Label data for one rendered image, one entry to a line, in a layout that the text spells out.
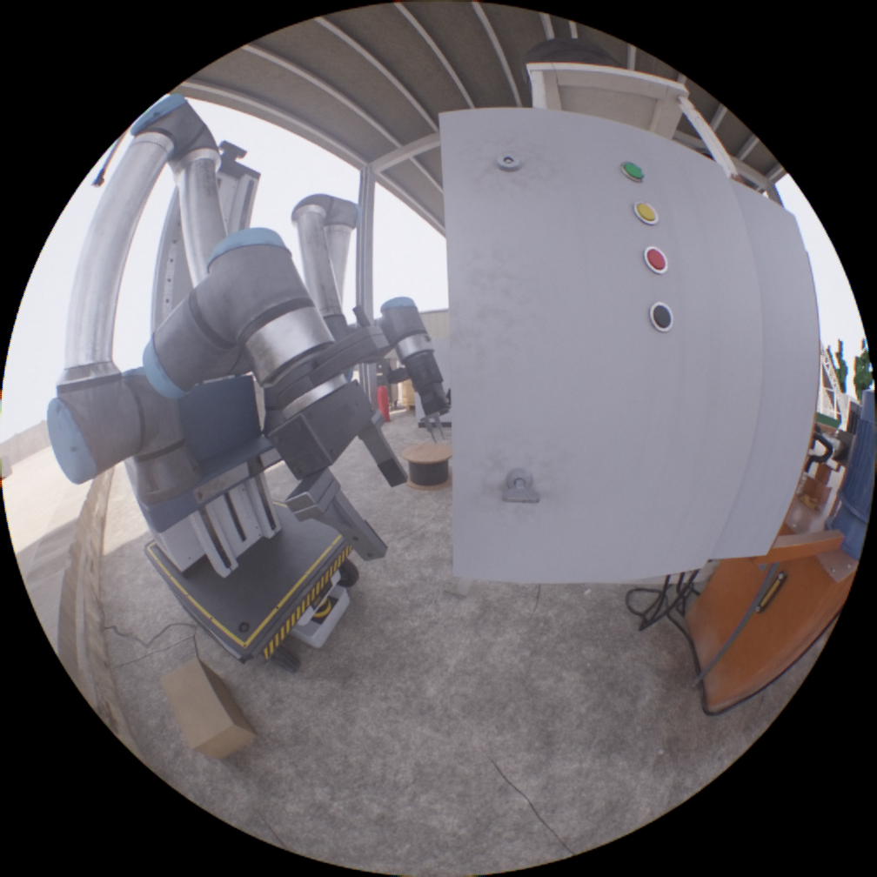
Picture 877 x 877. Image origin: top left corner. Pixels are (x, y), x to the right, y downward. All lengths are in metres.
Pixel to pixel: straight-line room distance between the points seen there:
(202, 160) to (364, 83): 4.03
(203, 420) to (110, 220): 0.59
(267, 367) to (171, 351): 0.13
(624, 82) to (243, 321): 1.81
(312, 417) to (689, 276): 0.39
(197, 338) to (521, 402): 0.33
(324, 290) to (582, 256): 0.59
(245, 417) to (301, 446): 0.72
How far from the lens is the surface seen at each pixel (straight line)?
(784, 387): 0.50
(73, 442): 0.52
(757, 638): 1.08
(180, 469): 0.65
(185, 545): 1.10
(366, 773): 0.94
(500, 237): 0.27
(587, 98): 1.95
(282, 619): 0.81
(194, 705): 1.07
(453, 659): 1.01
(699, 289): 0.34
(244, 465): 0.75
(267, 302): 0.26
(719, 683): 1.21
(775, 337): 0.49
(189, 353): 0.32
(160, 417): 0.64
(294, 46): 4.42
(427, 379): 0.59
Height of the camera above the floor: 0.92
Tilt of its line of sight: 17 degrees down
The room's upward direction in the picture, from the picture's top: 2 degrees counter-clockwise
